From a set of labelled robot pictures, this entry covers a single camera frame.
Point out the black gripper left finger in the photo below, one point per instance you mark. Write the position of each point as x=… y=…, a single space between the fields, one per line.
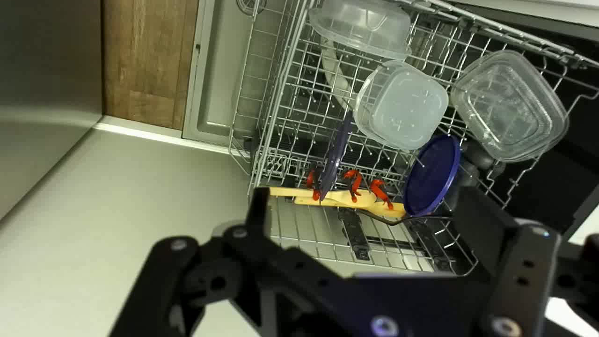
x=169 y=282

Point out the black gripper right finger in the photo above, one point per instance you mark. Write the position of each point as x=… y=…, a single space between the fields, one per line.
x=525 y=274

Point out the dishwasher door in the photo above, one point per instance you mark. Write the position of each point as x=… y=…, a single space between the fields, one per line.
x=216 y=76

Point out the blue round plastic lid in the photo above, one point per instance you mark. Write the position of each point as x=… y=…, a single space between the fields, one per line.
x=432 y=179

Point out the white baseboard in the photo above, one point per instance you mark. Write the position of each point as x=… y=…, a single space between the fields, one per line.
x=143 y=132

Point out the black clamp with orange tips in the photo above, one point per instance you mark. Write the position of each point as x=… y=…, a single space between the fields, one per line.
x=312 y=183
x=379 y=192
x=357 y=184

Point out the large clear plastic container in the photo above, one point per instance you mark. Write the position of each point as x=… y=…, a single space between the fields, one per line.
x=508 y=106

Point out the wooden platform board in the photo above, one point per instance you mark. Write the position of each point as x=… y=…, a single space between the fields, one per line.
x=340 y=199

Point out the white plastic utensil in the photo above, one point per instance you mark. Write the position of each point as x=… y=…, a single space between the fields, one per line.
x=338 y=76

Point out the round clear plastic container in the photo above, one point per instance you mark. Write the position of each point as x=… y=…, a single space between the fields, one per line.
x=362 y=25

